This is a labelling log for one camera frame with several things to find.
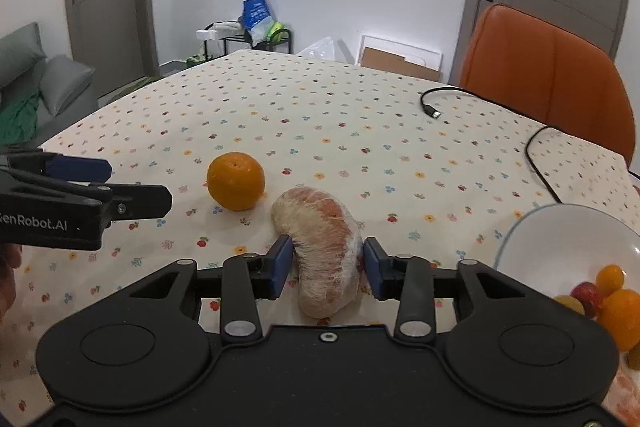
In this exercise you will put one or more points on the dark green small fruit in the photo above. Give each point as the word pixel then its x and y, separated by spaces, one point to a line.
pixel 570 304

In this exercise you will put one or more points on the olive green small fruit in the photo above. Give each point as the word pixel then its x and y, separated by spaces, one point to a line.
pixel 635 358

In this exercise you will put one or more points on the floral print tablecloth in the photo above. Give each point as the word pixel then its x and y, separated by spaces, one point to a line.
pixel 325 122

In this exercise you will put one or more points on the orange leather chair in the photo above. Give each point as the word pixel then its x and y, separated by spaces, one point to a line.
pixel 545 67

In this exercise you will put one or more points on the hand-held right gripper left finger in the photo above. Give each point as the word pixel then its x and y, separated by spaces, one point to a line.
pixel 280 269

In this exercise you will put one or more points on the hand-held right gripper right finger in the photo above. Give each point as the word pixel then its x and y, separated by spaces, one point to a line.
pixel 374 267

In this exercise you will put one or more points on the grey sofa cushion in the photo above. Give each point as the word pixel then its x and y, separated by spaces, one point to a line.
pixel 67 82

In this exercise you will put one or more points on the brown cardboard sheet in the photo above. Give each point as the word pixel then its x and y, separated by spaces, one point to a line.
pixel 395 63

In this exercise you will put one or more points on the small orange kumquat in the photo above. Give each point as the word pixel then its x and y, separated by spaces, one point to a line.
pixel 610 279

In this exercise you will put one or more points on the yellow green packet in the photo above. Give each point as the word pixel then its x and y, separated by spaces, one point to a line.
pixel 276 29

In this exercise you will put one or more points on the grey sofa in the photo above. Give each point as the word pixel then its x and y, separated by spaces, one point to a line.
pixel 30 57

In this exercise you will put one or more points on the white printed plate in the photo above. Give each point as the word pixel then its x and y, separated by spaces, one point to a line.
pixel 555 242

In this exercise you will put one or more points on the peeled pomelo segment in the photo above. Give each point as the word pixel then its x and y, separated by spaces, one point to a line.
pixel 322 252
pixel 627 399

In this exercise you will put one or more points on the black metal rack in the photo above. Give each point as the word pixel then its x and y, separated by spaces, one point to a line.
pixel 287 42

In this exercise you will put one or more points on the clear plastic bag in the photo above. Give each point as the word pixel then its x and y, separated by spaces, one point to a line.
pixel 320 49

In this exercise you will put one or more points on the large round orange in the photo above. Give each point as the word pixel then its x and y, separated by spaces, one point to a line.
pixel 235 181

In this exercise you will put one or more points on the blue plastic bag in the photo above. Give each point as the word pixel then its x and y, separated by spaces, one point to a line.
pixel 256 17

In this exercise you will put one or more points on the small red fruit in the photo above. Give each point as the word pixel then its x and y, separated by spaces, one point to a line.
pixel 586 297

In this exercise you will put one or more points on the person's left hand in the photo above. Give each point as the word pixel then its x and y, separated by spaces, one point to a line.
pixel 9 267

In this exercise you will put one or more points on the green cloth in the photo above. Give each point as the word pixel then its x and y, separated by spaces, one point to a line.
pixel 20 119

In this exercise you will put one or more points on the mandarin orange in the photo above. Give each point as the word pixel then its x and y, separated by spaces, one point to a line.
pixel 622 319

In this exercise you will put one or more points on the white picture frame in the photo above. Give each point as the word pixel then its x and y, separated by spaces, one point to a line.
pixel 400 43

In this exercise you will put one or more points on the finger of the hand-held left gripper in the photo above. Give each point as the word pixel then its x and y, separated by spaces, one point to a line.
pixel 145 202
pixel 80 169

